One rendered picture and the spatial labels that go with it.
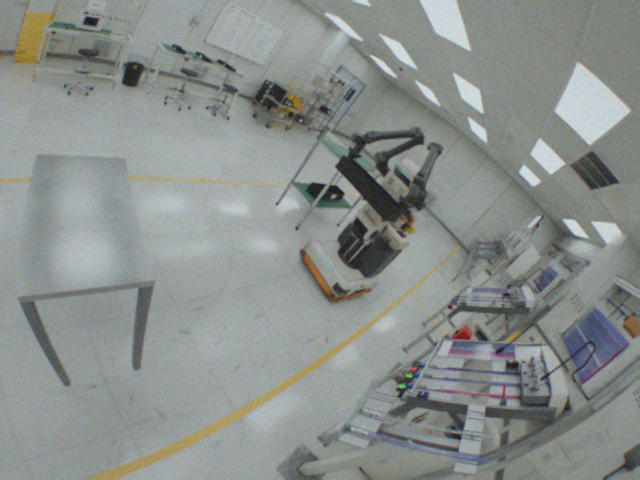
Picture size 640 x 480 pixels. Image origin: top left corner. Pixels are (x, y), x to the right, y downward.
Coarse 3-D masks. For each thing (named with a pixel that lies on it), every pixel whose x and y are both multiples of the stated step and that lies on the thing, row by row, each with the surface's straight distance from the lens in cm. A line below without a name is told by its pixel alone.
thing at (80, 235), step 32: (64, 160) 134; (96, 160) 135; (32, 192) 117; (64, 192) 116; (96, 192) 116; (128, 192) 118; (32, 224) 104; (64, 224) 103; (96, 224) 103; (128, 224) 104; (32, 256) 95; (64, 256) 93; (96, 256) 93; (128, 256) 94; (32, 288) 88; (64, 288) 86; (96, 288) 86; (128, 288) 89; (32, 320) 98; (64, 384) 156
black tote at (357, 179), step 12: (336, 168) 200; (348, 168) 194; (360, 168) 208; (348, 180) 192; (360, 180) 186; (372, 180) 201; (360, 192) 184; (372, 192) 180; (384, 192) 194; (372, 204) 178; (384, 204) 174; (396, 204) 189; (384, 216) 173; (396, 216) 182
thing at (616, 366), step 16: (624, 288) 185; (592, 304) 183; (576, 320) 183; (448, 336) 199; (560, 336) 180; (624, 352) 134; (608, 368) 133; (624, 368) 137; (592, 384) 134; (624, 384) 142
